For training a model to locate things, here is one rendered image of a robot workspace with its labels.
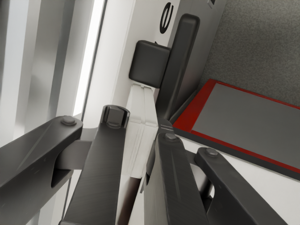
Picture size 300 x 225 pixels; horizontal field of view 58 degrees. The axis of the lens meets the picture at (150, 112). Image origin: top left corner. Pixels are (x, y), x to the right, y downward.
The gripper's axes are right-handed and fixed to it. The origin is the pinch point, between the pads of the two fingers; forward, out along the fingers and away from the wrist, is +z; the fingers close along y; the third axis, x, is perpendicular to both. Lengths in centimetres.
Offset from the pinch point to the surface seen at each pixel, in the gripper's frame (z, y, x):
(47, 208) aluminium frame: -0.3, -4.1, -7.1
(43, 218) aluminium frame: -0.6, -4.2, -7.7
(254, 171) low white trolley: 13.0, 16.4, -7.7
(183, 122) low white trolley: 25.6, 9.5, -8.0
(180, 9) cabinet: 21.2, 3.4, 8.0
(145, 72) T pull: 3.0, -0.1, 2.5
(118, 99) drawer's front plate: 2.9, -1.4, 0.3
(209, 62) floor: 89, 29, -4
